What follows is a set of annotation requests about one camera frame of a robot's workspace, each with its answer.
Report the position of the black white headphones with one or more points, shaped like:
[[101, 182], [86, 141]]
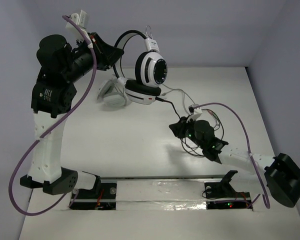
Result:
[[150, 69]]

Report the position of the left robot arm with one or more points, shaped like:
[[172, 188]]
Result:
[[51, 101]]

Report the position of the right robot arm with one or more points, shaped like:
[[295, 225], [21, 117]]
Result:
[[275, 176]]

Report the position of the grey white headphones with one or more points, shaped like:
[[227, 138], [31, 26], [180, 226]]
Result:
[[112, 96]]

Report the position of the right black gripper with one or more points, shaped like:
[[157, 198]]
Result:
[[179, 127]]

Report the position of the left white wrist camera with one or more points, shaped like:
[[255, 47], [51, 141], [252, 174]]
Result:
[[80, 18]]

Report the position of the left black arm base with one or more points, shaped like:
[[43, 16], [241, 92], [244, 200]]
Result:
[[104, 200]]

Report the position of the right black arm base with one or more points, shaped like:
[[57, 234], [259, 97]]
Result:
[[220, 195]]

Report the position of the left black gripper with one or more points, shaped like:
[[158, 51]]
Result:
[[98, 50]]

